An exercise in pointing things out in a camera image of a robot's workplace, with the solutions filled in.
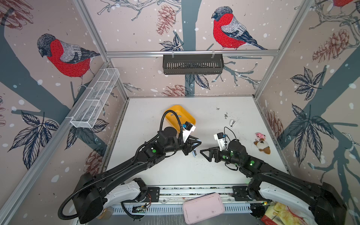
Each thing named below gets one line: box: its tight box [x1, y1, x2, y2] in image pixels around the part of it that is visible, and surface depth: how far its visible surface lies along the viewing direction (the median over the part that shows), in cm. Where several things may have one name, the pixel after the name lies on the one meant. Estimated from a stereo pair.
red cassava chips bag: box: [261, 201, 315, 225], surface depth 66 cm
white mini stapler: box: [230, 119, 237, 128], surface depth 103 cm
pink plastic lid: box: [182, 193, 225, 225], surface depth 69 cm
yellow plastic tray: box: [165, 105, 196, 131], surface depth 110 cm
